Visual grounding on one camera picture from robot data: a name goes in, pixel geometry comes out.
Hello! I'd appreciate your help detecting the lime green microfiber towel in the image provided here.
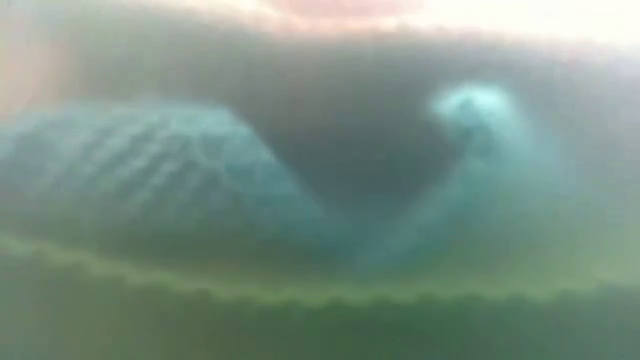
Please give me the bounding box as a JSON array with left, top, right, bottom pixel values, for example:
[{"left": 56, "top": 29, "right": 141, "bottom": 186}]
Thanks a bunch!
[{"left": 0, "top": 234, "right": 640, "bottom": 360}]

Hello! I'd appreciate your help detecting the teal translucent plastic tray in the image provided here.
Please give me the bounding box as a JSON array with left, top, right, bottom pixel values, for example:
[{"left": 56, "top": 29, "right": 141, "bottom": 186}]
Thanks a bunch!
[{"left": 0, "top": 0, "right": 640, "bottom": 360}]

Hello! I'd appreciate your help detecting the teal microfiber towel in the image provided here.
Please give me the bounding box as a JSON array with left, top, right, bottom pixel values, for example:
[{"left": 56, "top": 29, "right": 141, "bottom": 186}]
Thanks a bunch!
[{"left": 0, "top": 82, "right": 576, "bottom": 281}]

